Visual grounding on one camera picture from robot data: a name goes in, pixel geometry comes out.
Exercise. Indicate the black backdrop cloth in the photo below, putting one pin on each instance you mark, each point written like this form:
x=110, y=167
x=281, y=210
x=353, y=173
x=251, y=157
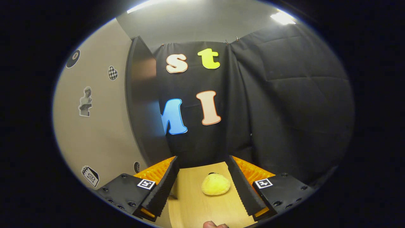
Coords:
x=284, y=104

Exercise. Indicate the small ceiling light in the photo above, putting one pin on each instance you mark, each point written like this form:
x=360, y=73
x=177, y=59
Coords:
x=282, y=18

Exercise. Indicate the large ceiling light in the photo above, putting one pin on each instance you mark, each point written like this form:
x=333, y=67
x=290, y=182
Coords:
x=144, y=5

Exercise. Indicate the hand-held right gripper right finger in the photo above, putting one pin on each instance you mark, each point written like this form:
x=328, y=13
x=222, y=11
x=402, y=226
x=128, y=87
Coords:
x=242, y=190

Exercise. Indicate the grey cabinet door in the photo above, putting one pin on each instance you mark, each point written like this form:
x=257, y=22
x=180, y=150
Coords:
x=104, y=136

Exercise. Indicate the yellow plush toy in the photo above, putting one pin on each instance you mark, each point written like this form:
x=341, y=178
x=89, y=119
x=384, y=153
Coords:
x=215, y=185

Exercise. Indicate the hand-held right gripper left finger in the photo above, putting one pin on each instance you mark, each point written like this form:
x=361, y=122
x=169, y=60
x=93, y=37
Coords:
x=164, y=190

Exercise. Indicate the dark grey cabinet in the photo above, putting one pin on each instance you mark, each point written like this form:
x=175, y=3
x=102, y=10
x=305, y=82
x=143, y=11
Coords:
x=142, y=104

